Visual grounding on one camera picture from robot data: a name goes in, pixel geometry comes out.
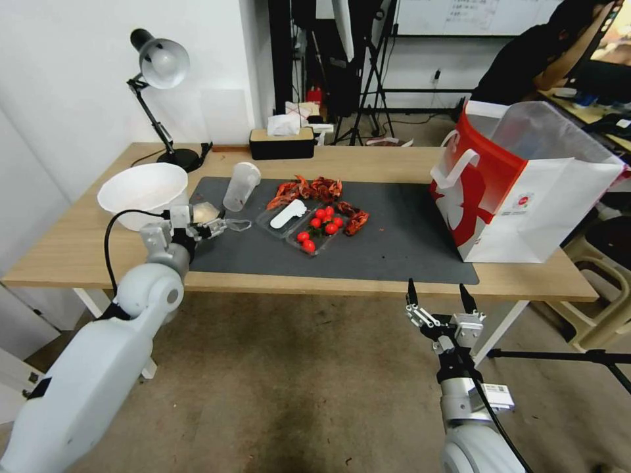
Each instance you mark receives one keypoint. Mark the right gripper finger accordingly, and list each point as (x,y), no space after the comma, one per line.
(419,311)
(468,303)

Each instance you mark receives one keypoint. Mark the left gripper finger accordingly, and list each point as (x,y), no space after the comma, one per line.
(212,224)
(208,234)

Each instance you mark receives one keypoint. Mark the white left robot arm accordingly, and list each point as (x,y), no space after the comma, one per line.
(98,369)

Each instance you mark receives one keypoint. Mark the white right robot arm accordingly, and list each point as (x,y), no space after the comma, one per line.
(463,409)

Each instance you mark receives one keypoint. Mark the clear disposable takeout box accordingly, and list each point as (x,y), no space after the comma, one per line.
(296,229)

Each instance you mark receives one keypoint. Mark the red white delivery bag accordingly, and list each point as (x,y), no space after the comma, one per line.
(517,217)

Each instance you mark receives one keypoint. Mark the black tissue box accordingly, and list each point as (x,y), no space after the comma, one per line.
(281,145)

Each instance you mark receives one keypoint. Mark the cardboard box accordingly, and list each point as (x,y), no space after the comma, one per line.
(301,111)

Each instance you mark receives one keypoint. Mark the white crumpled napkin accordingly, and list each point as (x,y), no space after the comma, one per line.
(204,212)

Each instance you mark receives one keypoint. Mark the small clear plastic piece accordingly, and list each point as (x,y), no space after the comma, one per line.
(239,225)

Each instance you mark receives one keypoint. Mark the translucent plastic cup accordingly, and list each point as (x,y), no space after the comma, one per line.
(239,189)

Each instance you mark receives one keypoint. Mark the white paper bowl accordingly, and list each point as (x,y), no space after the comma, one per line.
(143,192)

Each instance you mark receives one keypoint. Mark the white plastic spoon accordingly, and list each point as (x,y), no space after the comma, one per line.
(286,216)

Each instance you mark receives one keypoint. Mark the red cooked crayfish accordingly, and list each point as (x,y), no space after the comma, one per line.
(286,191)
(347,207)
(357,222)
(320,186)
(336,189)

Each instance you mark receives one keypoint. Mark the dark grey table mat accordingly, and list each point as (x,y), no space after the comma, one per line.
(394,231)

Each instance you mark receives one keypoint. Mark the black tripod boom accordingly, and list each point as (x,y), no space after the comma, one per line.
(567,355)

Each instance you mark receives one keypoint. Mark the white tissue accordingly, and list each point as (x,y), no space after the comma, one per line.
(283,124)

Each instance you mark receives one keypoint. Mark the beige plastic stool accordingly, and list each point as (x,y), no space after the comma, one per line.
(606,315)

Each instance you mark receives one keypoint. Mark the black desk lamp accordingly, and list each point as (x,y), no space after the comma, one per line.
(165,61)

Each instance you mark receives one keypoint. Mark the black light stand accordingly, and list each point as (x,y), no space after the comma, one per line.
(372,64)

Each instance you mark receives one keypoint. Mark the white reflector panel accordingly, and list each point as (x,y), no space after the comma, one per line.
(347,29)

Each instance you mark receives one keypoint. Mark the person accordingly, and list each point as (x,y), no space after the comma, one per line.
(517,59)

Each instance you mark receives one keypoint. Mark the whiteboard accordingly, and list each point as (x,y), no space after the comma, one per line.
(468,17)

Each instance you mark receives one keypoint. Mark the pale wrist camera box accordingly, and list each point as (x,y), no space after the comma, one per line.
(180,215)
(471,329)

